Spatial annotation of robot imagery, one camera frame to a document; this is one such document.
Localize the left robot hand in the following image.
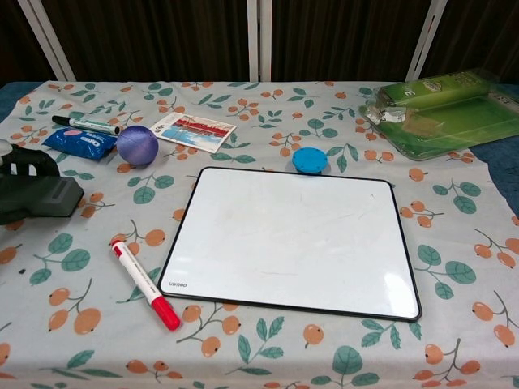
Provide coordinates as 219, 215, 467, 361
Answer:
0, 139, 62, 227

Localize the grey whiteboard eraser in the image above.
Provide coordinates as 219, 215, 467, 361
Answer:
0, 175, 85, 219

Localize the red whiteboard marker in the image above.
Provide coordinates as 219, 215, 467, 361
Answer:
109, 239, 182, 333

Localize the white dry-erase board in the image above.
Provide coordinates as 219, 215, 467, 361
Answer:
158, 166, 423, 323

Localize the blue Oreo packet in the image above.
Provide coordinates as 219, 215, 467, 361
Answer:
41, 126, 119, 163

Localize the black and green marker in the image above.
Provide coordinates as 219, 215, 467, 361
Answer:
51, 114, 122, 136

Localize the purple ball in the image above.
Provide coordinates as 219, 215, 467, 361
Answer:
115, 125, 161, 168

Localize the picture postcard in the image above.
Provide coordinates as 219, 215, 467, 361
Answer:
149, 113, 238, 154

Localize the black pleated curtain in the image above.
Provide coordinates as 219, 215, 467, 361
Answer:
0, 0, 519, 87

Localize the blue round disc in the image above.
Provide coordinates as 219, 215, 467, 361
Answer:
290, 147, 326, 177

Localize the floral tablecloth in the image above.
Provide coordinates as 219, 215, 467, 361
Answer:
0, 80, 519, 389

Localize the green plastic blister package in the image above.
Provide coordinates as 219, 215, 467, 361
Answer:
358, 67, 519, 163

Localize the white metal frame post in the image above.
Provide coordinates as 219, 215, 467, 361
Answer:
247, 0, 272, 83
404, 0, 448, 83
17, 0, 77, 83

